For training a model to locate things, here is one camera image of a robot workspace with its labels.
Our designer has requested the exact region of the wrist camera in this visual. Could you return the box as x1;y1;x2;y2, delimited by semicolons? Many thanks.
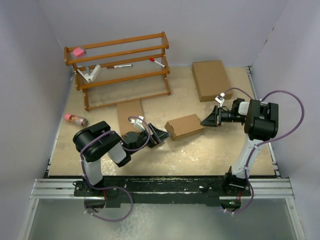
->
128;115;150;133
215;92;226;108

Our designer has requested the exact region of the white eraser brush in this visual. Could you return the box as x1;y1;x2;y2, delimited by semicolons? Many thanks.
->
77;64;101;84

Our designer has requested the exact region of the black capped white marker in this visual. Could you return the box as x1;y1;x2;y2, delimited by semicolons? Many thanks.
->
106;64;133;69

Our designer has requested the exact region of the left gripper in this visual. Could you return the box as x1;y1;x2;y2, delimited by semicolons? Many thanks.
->
129;123;171;155

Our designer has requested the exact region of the red capped marker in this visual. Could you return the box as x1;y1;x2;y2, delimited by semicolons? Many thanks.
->
149;57;166;68

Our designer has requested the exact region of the pink eraser block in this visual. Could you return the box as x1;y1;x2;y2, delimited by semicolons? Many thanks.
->
72;47;87;59

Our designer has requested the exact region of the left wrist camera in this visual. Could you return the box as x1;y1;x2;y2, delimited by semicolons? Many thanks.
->
128;115;150;133

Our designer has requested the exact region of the small pink capped bottle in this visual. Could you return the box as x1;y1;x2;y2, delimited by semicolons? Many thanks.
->
64;113;89;128

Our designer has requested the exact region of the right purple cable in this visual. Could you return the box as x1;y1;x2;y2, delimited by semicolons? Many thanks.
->
221;87;306;216

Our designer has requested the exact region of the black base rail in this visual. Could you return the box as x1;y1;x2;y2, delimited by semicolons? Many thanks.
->
72;175;252;209

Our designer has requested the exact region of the wooden rack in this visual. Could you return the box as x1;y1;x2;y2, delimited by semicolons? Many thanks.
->
63;31;171;111

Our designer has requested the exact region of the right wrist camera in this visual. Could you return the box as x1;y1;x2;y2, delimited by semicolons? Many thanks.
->
215;92;226;108

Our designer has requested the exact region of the small closed cardboard box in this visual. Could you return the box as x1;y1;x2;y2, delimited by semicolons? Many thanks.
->
116;100;143;137

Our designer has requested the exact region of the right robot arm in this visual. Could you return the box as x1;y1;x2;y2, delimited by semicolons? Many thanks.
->
200;98;279;196

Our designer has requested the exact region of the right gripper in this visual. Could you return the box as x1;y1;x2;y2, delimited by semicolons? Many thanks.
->
201;105;245;128

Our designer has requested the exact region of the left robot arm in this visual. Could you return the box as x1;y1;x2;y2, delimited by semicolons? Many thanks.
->
72;116;171;196

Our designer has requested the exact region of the large closed cardboard box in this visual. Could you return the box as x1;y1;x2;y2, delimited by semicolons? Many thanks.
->
191;60;231;102

